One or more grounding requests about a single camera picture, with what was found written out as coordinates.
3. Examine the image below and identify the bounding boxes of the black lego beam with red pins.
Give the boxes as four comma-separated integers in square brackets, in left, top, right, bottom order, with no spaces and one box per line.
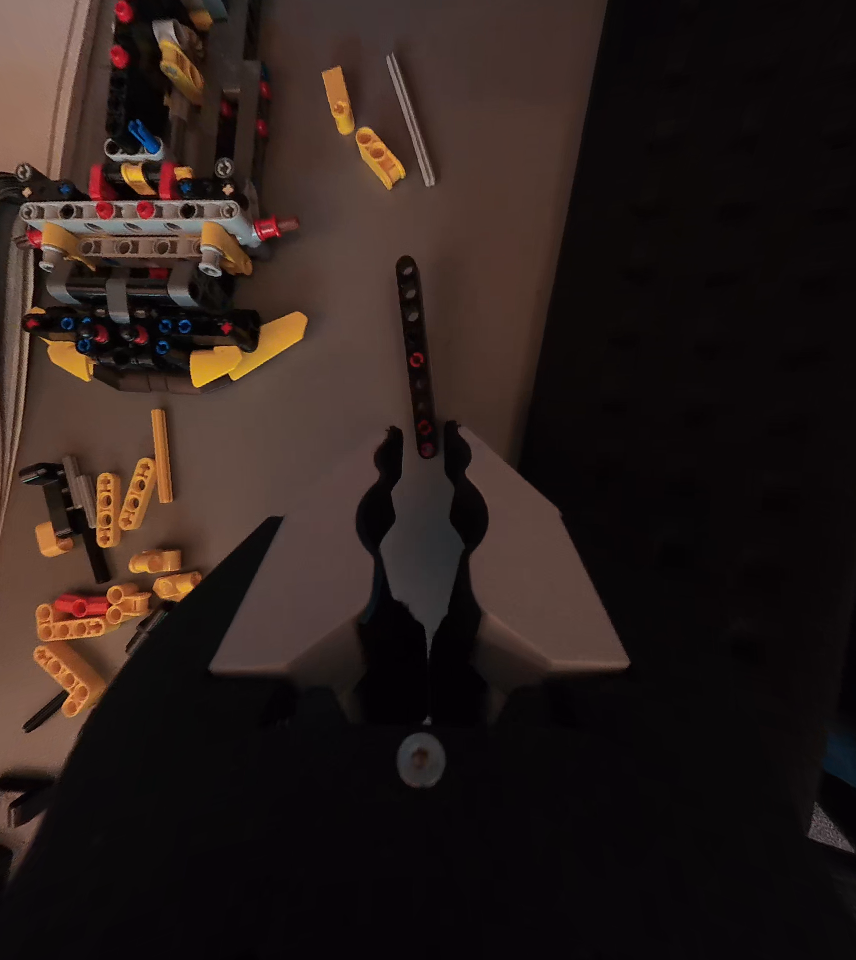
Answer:
[395,255,441,460]

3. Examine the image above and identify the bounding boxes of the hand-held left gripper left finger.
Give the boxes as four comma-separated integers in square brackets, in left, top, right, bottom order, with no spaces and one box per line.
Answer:
[208,427,404,723]

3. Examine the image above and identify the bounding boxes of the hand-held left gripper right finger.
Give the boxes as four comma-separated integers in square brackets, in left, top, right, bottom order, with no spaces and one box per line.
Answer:
[444,422,631,715]

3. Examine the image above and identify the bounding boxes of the scattered yellow lego pieces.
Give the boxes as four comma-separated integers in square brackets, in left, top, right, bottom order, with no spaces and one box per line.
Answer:
[17,408,205,735]

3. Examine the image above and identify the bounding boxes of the black perforated chair back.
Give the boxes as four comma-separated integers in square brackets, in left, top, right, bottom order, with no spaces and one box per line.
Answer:
[521,0,856,864]

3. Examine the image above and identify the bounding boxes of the grey lego axle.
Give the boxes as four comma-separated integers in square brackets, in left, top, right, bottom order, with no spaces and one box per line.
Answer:
[386,51,437,188]

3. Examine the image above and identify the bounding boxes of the partly built lego car chassis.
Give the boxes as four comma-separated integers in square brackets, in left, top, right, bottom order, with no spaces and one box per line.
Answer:
[15,0,309,395]

